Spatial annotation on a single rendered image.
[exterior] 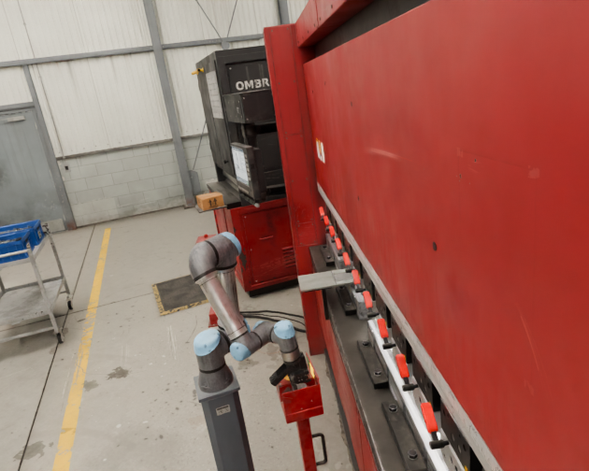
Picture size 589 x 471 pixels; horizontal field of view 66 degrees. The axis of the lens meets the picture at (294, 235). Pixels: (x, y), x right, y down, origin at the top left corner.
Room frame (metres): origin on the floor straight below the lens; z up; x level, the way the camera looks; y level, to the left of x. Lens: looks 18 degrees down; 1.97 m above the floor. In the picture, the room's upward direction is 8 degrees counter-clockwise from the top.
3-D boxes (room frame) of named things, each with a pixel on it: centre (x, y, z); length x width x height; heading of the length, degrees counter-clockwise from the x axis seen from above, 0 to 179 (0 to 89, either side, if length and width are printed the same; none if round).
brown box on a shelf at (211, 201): (4.13, 0.73, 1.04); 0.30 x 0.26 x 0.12; 17
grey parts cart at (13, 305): (4.06, 2.65, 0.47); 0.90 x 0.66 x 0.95; 17
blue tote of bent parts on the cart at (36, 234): (4.30, 2.71, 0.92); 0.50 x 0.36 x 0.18; 107
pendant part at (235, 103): (3.38, 0.19, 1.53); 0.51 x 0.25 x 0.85; 19
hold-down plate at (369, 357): (1.53, -0.23, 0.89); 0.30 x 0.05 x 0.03; 2
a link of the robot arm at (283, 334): (1.58, 0.09, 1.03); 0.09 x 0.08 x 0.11; 47
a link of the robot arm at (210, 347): (1.72, 0.43, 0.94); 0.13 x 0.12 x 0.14; 137
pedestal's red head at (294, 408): (1.63, 0.08, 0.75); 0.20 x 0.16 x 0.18; 11
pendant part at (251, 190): (3.30, 0.26, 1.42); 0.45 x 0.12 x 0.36; 19
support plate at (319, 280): (2.13, -0.12, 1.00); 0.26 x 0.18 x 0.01; 92
